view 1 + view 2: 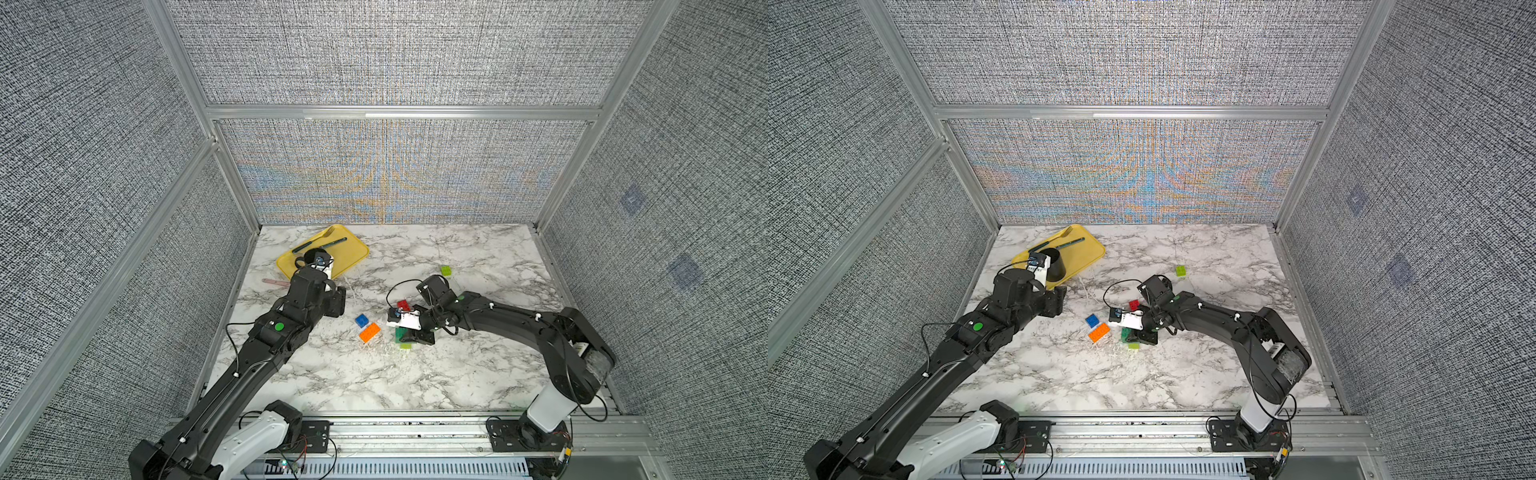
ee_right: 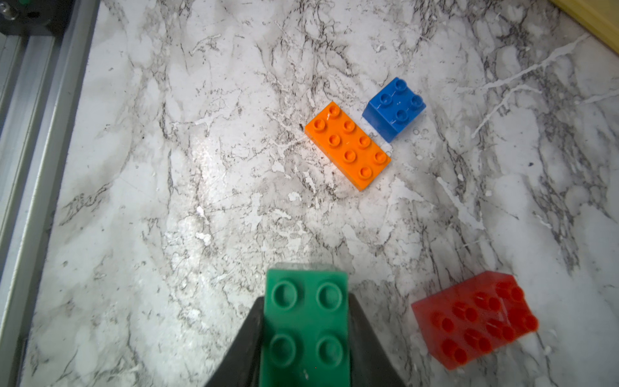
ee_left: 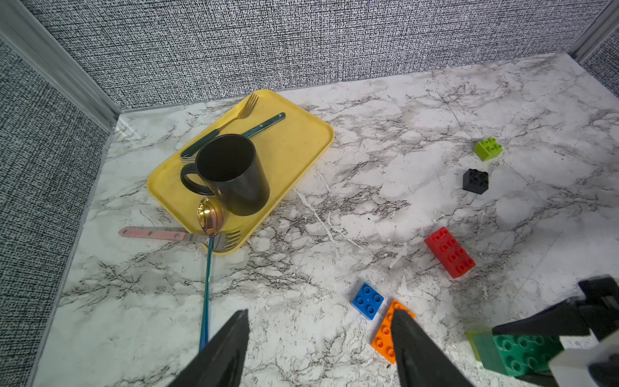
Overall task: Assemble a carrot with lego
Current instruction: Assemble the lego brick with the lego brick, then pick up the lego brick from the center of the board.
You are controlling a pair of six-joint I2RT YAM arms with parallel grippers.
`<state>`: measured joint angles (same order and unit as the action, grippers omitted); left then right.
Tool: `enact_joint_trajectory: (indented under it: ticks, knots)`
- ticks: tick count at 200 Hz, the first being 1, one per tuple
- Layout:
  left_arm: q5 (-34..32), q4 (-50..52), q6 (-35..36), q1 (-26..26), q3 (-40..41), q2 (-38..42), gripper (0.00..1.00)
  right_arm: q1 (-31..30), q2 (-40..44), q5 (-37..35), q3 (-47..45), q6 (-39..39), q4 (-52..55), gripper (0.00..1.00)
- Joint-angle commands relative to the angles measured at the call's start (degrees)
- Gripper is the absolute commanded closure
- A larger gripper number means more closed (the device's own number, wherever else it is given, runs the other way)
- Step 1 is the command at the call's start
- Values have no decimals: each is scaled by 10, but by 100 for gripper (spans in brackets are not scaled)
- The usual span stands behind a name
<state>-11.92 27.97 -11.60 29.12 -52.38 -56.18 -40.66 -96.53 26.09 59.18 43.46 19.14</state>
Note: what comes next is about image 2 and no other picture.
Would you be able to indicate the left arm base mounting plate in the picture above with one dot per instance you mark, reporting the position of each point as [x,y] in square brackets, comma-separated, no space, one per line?
[35,17]

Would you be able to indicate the red long lego brick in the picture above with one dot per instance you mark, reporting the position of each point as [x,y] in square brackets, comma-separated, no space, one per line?
[473,318]

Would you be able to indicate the orange long lego brick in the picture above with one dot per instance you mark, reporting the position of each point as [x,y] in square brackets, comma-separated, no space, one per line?
[347,146]

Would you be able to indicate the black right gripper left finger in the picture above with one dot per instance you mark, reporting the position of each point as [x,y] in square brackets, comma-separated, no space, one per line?
[241,364]

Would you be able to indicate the aluminium front rail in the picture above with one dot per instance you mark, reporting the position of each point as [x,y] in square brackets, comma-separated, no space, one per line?
[41,84]

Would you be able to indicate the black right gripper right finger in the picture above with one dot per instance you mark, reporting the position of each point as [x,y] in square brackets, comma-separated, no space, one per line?
[370,365]

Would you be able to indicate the yellow plastic tray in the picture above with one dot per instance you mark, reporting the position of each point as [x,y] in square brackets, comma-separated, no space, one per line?
[600,17]

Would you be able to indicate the blue square lego brick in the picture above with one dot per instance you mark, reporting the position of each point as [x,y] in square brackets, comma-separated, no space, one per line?
[393,109]

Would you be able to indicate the dark green long lego brick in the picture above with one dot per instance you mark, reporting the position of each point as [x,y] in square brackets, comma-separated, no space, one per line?
[305,341]

